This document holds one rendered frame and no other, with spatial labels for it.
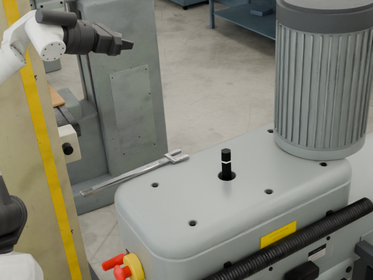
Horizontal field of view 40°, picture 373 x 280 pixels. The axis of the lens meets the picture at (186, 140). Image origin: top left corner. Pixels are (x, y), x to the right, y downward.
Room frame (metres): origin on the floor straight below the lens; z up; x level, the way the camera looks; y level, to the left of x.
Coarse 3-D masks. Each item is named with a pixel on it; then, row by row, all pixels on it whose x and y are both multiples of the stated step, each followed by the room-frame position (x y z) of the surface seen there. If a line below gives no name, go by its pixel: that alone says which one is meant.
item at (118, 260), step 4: (116, 256) 0.85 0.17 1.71; (120, 256) 0.85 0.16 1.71; (108, 260) 0.84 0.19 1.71; (112, 260) 0.84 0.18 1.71; (116, 260) 0.84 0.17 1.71; (120, 260) 0.84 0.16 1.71; (104, 264) 0.83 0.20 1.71; (108, 264) 0.83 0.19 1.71; (112, 264) 0.83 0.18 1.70; (116, 264) 0.83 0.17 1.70; (120, 264) 0.84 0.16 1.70; (104, 268) 0.83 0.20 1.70; (108, 268) 0.83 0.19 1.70
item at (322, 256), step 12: (324, 240) 0.85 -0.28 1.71; (300, 252) 0.81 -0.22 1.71; (312, 252) 0.83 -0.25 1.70; (324, 252) 0.85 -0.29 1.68; (276, 264) 0.78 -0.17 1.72; (288, 264) 0.80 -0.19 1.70; (300, 264) 0.81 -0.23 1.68; (252, 276) 0.75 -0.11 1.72; (264, 276) 0.77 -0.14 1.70; (276, 276) 0.78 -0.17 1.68
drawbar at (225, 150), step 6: (222, 150) 0.87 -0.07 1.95; (228, 150) 0.87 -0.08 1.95; (222, 156) 0.86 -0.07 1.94; (228, 156) 0.86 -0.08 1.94; (222, 162) 0.86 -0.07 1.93; (222, 168) 0.86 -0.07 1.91; (228, 168) 0.86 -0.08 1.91; (222, 174) 0.87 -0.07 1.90; (228, 174) 0.86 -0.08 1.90; (222, 180) 0.87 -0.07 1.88; (228, 180) 0.86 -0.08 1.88
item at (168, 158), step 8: (176, 152) 0.96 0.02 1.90; (160, 160) 0.93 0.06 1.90; (168, 160) 0.93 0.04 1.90; (176, 160) 0.93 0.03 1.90; (184, 160) 0.94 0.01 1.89; (136, 168) 0.91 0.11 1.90; (144, 168) 0.91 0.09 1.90; (152, 168) 0.91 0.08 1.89; (120, 176) 0.89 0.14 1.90; (128, 176) 0.88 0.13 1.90; (136, 176) 0.89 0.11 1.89; (96, 184) 0.86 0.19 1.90; (104, 184) 0.86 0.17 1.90; (112, 184) 0.86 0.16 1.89; (80, 192) 0.84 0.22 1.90; (88, 192) 0.84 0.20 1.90; (96, 192) 0.84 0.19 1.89
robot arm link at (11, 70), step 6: (0, 54) 1.18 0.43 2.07; (0, 60) 1.17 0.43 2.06; (0, 66) 1.16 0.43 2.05; (6, 66) 1.16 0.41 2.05; (0, 72) 1.16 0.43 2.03; (6, 72) 1.16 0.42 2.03; (12, 72) 1.17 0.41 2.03; (0, 78) 1.16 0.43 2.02; (6, 78) 1.17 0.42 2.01; (0, 84) 1.17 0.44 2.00
